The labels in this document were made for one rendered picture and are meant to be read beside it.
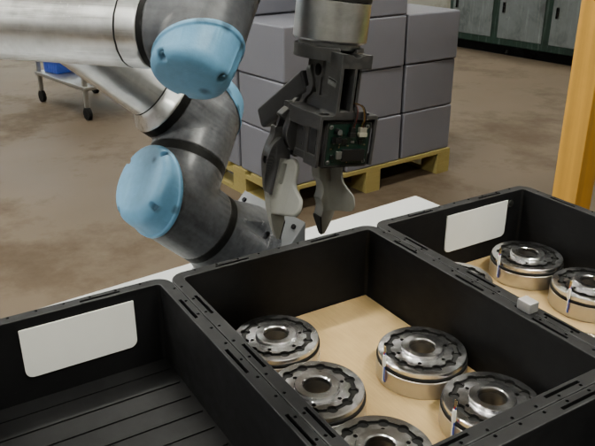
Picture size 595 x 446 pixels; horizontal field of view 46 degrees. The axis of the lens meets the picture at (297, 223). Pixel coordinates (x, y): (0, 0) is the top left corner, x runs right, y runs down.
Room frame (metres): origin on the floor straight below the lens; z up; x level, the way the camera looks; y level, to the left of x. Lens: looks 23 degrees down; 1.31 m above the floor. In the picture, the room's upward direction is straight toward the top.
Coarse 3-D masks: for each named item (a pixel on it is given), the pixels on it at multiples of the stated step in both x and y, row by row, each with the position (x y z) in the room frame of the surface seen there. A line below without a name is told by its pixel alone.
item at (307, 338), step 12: (252, 324) 0.74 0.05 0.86; (264, 324) 0.74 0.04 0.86; (288, 324) 0.74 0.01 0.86; (300, 324) 0.74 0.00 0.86; (252, 336) 0.71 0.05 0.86; (300, 336) 0.71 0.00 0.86; (312, 336) 0.71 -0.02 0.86; (264, 348) 0.69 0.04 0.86; (276, 348) 0.69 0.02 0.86; (288, 348) 0.69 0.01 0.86; (300, 348) 0.69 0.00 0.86; (312, 348) 0.69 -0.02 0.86; (276, 360) 0.66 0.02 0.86; (288, 360) 0.66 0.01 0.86
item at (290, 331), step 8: (264, 328) 0.72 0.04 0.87; (272, 328) 0.72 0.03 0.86; (280, 328) 0.73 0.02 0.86; (288, 328) 0.72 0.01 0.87; (256, 336) 0.70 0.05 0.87; (264, 336) 0.70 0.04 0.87; (288, 336) 0.70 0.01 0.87; (296, 336) 0.71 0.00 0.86; (264, 344) 0.69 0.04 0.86; (272, 344) 0.69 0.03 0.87; (280, 344) 0.69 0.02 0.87; (288, 344) 0.69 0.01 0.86
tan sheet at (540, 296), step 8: (488, 256) 0.99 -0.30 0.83; (472, 264) 0.97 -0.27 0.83; (480, 264) 0.97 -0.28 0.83; (488, 264) 0.97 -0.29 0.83; (488, 272) 0.94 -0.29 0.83; (504, 288) 0.89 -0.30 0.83; (512, 288) 0.89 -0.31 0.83; (520, 296) 0.86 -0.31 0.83; (536, 296) 0.86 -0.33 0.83; (544, 296) 0.86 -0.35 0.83; (544, 304) 0.84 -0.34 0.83; (552, 312) 0.82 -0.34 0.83; (568, 320) 0.80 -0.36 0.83; (576, 320) 0.80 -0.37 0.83; (584, 328) 0.78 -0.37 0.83; (592, 328) 0.78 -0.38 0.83
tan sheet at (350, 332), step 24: (312, 312) 0.82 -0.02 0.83; (336, 312) 0.82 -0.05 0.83; (360, 312) 0.82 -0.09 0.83; (384, 312) 0.82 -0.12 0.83; (336, 336) 0.76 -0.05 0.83; (360, 336) 0.76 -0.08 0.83; (336, 360) 0.71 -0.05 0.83; (360, 360) 0.71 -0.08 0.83; (384, 408) 0.62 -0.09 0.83; (408, 408) 0.62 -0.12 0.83; (432, 408) 0.62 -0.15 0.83; (432, 432) 0.58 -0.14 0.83
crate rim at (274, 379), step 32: (256, 256) 0.79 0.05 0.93; (416, 256) 0.79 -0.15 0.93; (192, 288) 0.70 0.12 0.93; (480, 288) 0.71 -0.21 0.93; (224, 320) 0.63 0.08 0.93; (544, 320) 0.63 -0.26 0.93; (256, 352) 0.57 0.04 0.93; (576, 352) 0.58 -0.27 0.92; (288, 384) 0.52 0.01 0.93; (576, 384) 0.52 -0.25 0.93; (320, 416) 0.48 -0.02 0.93; (512, 416) 0.48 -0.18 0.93
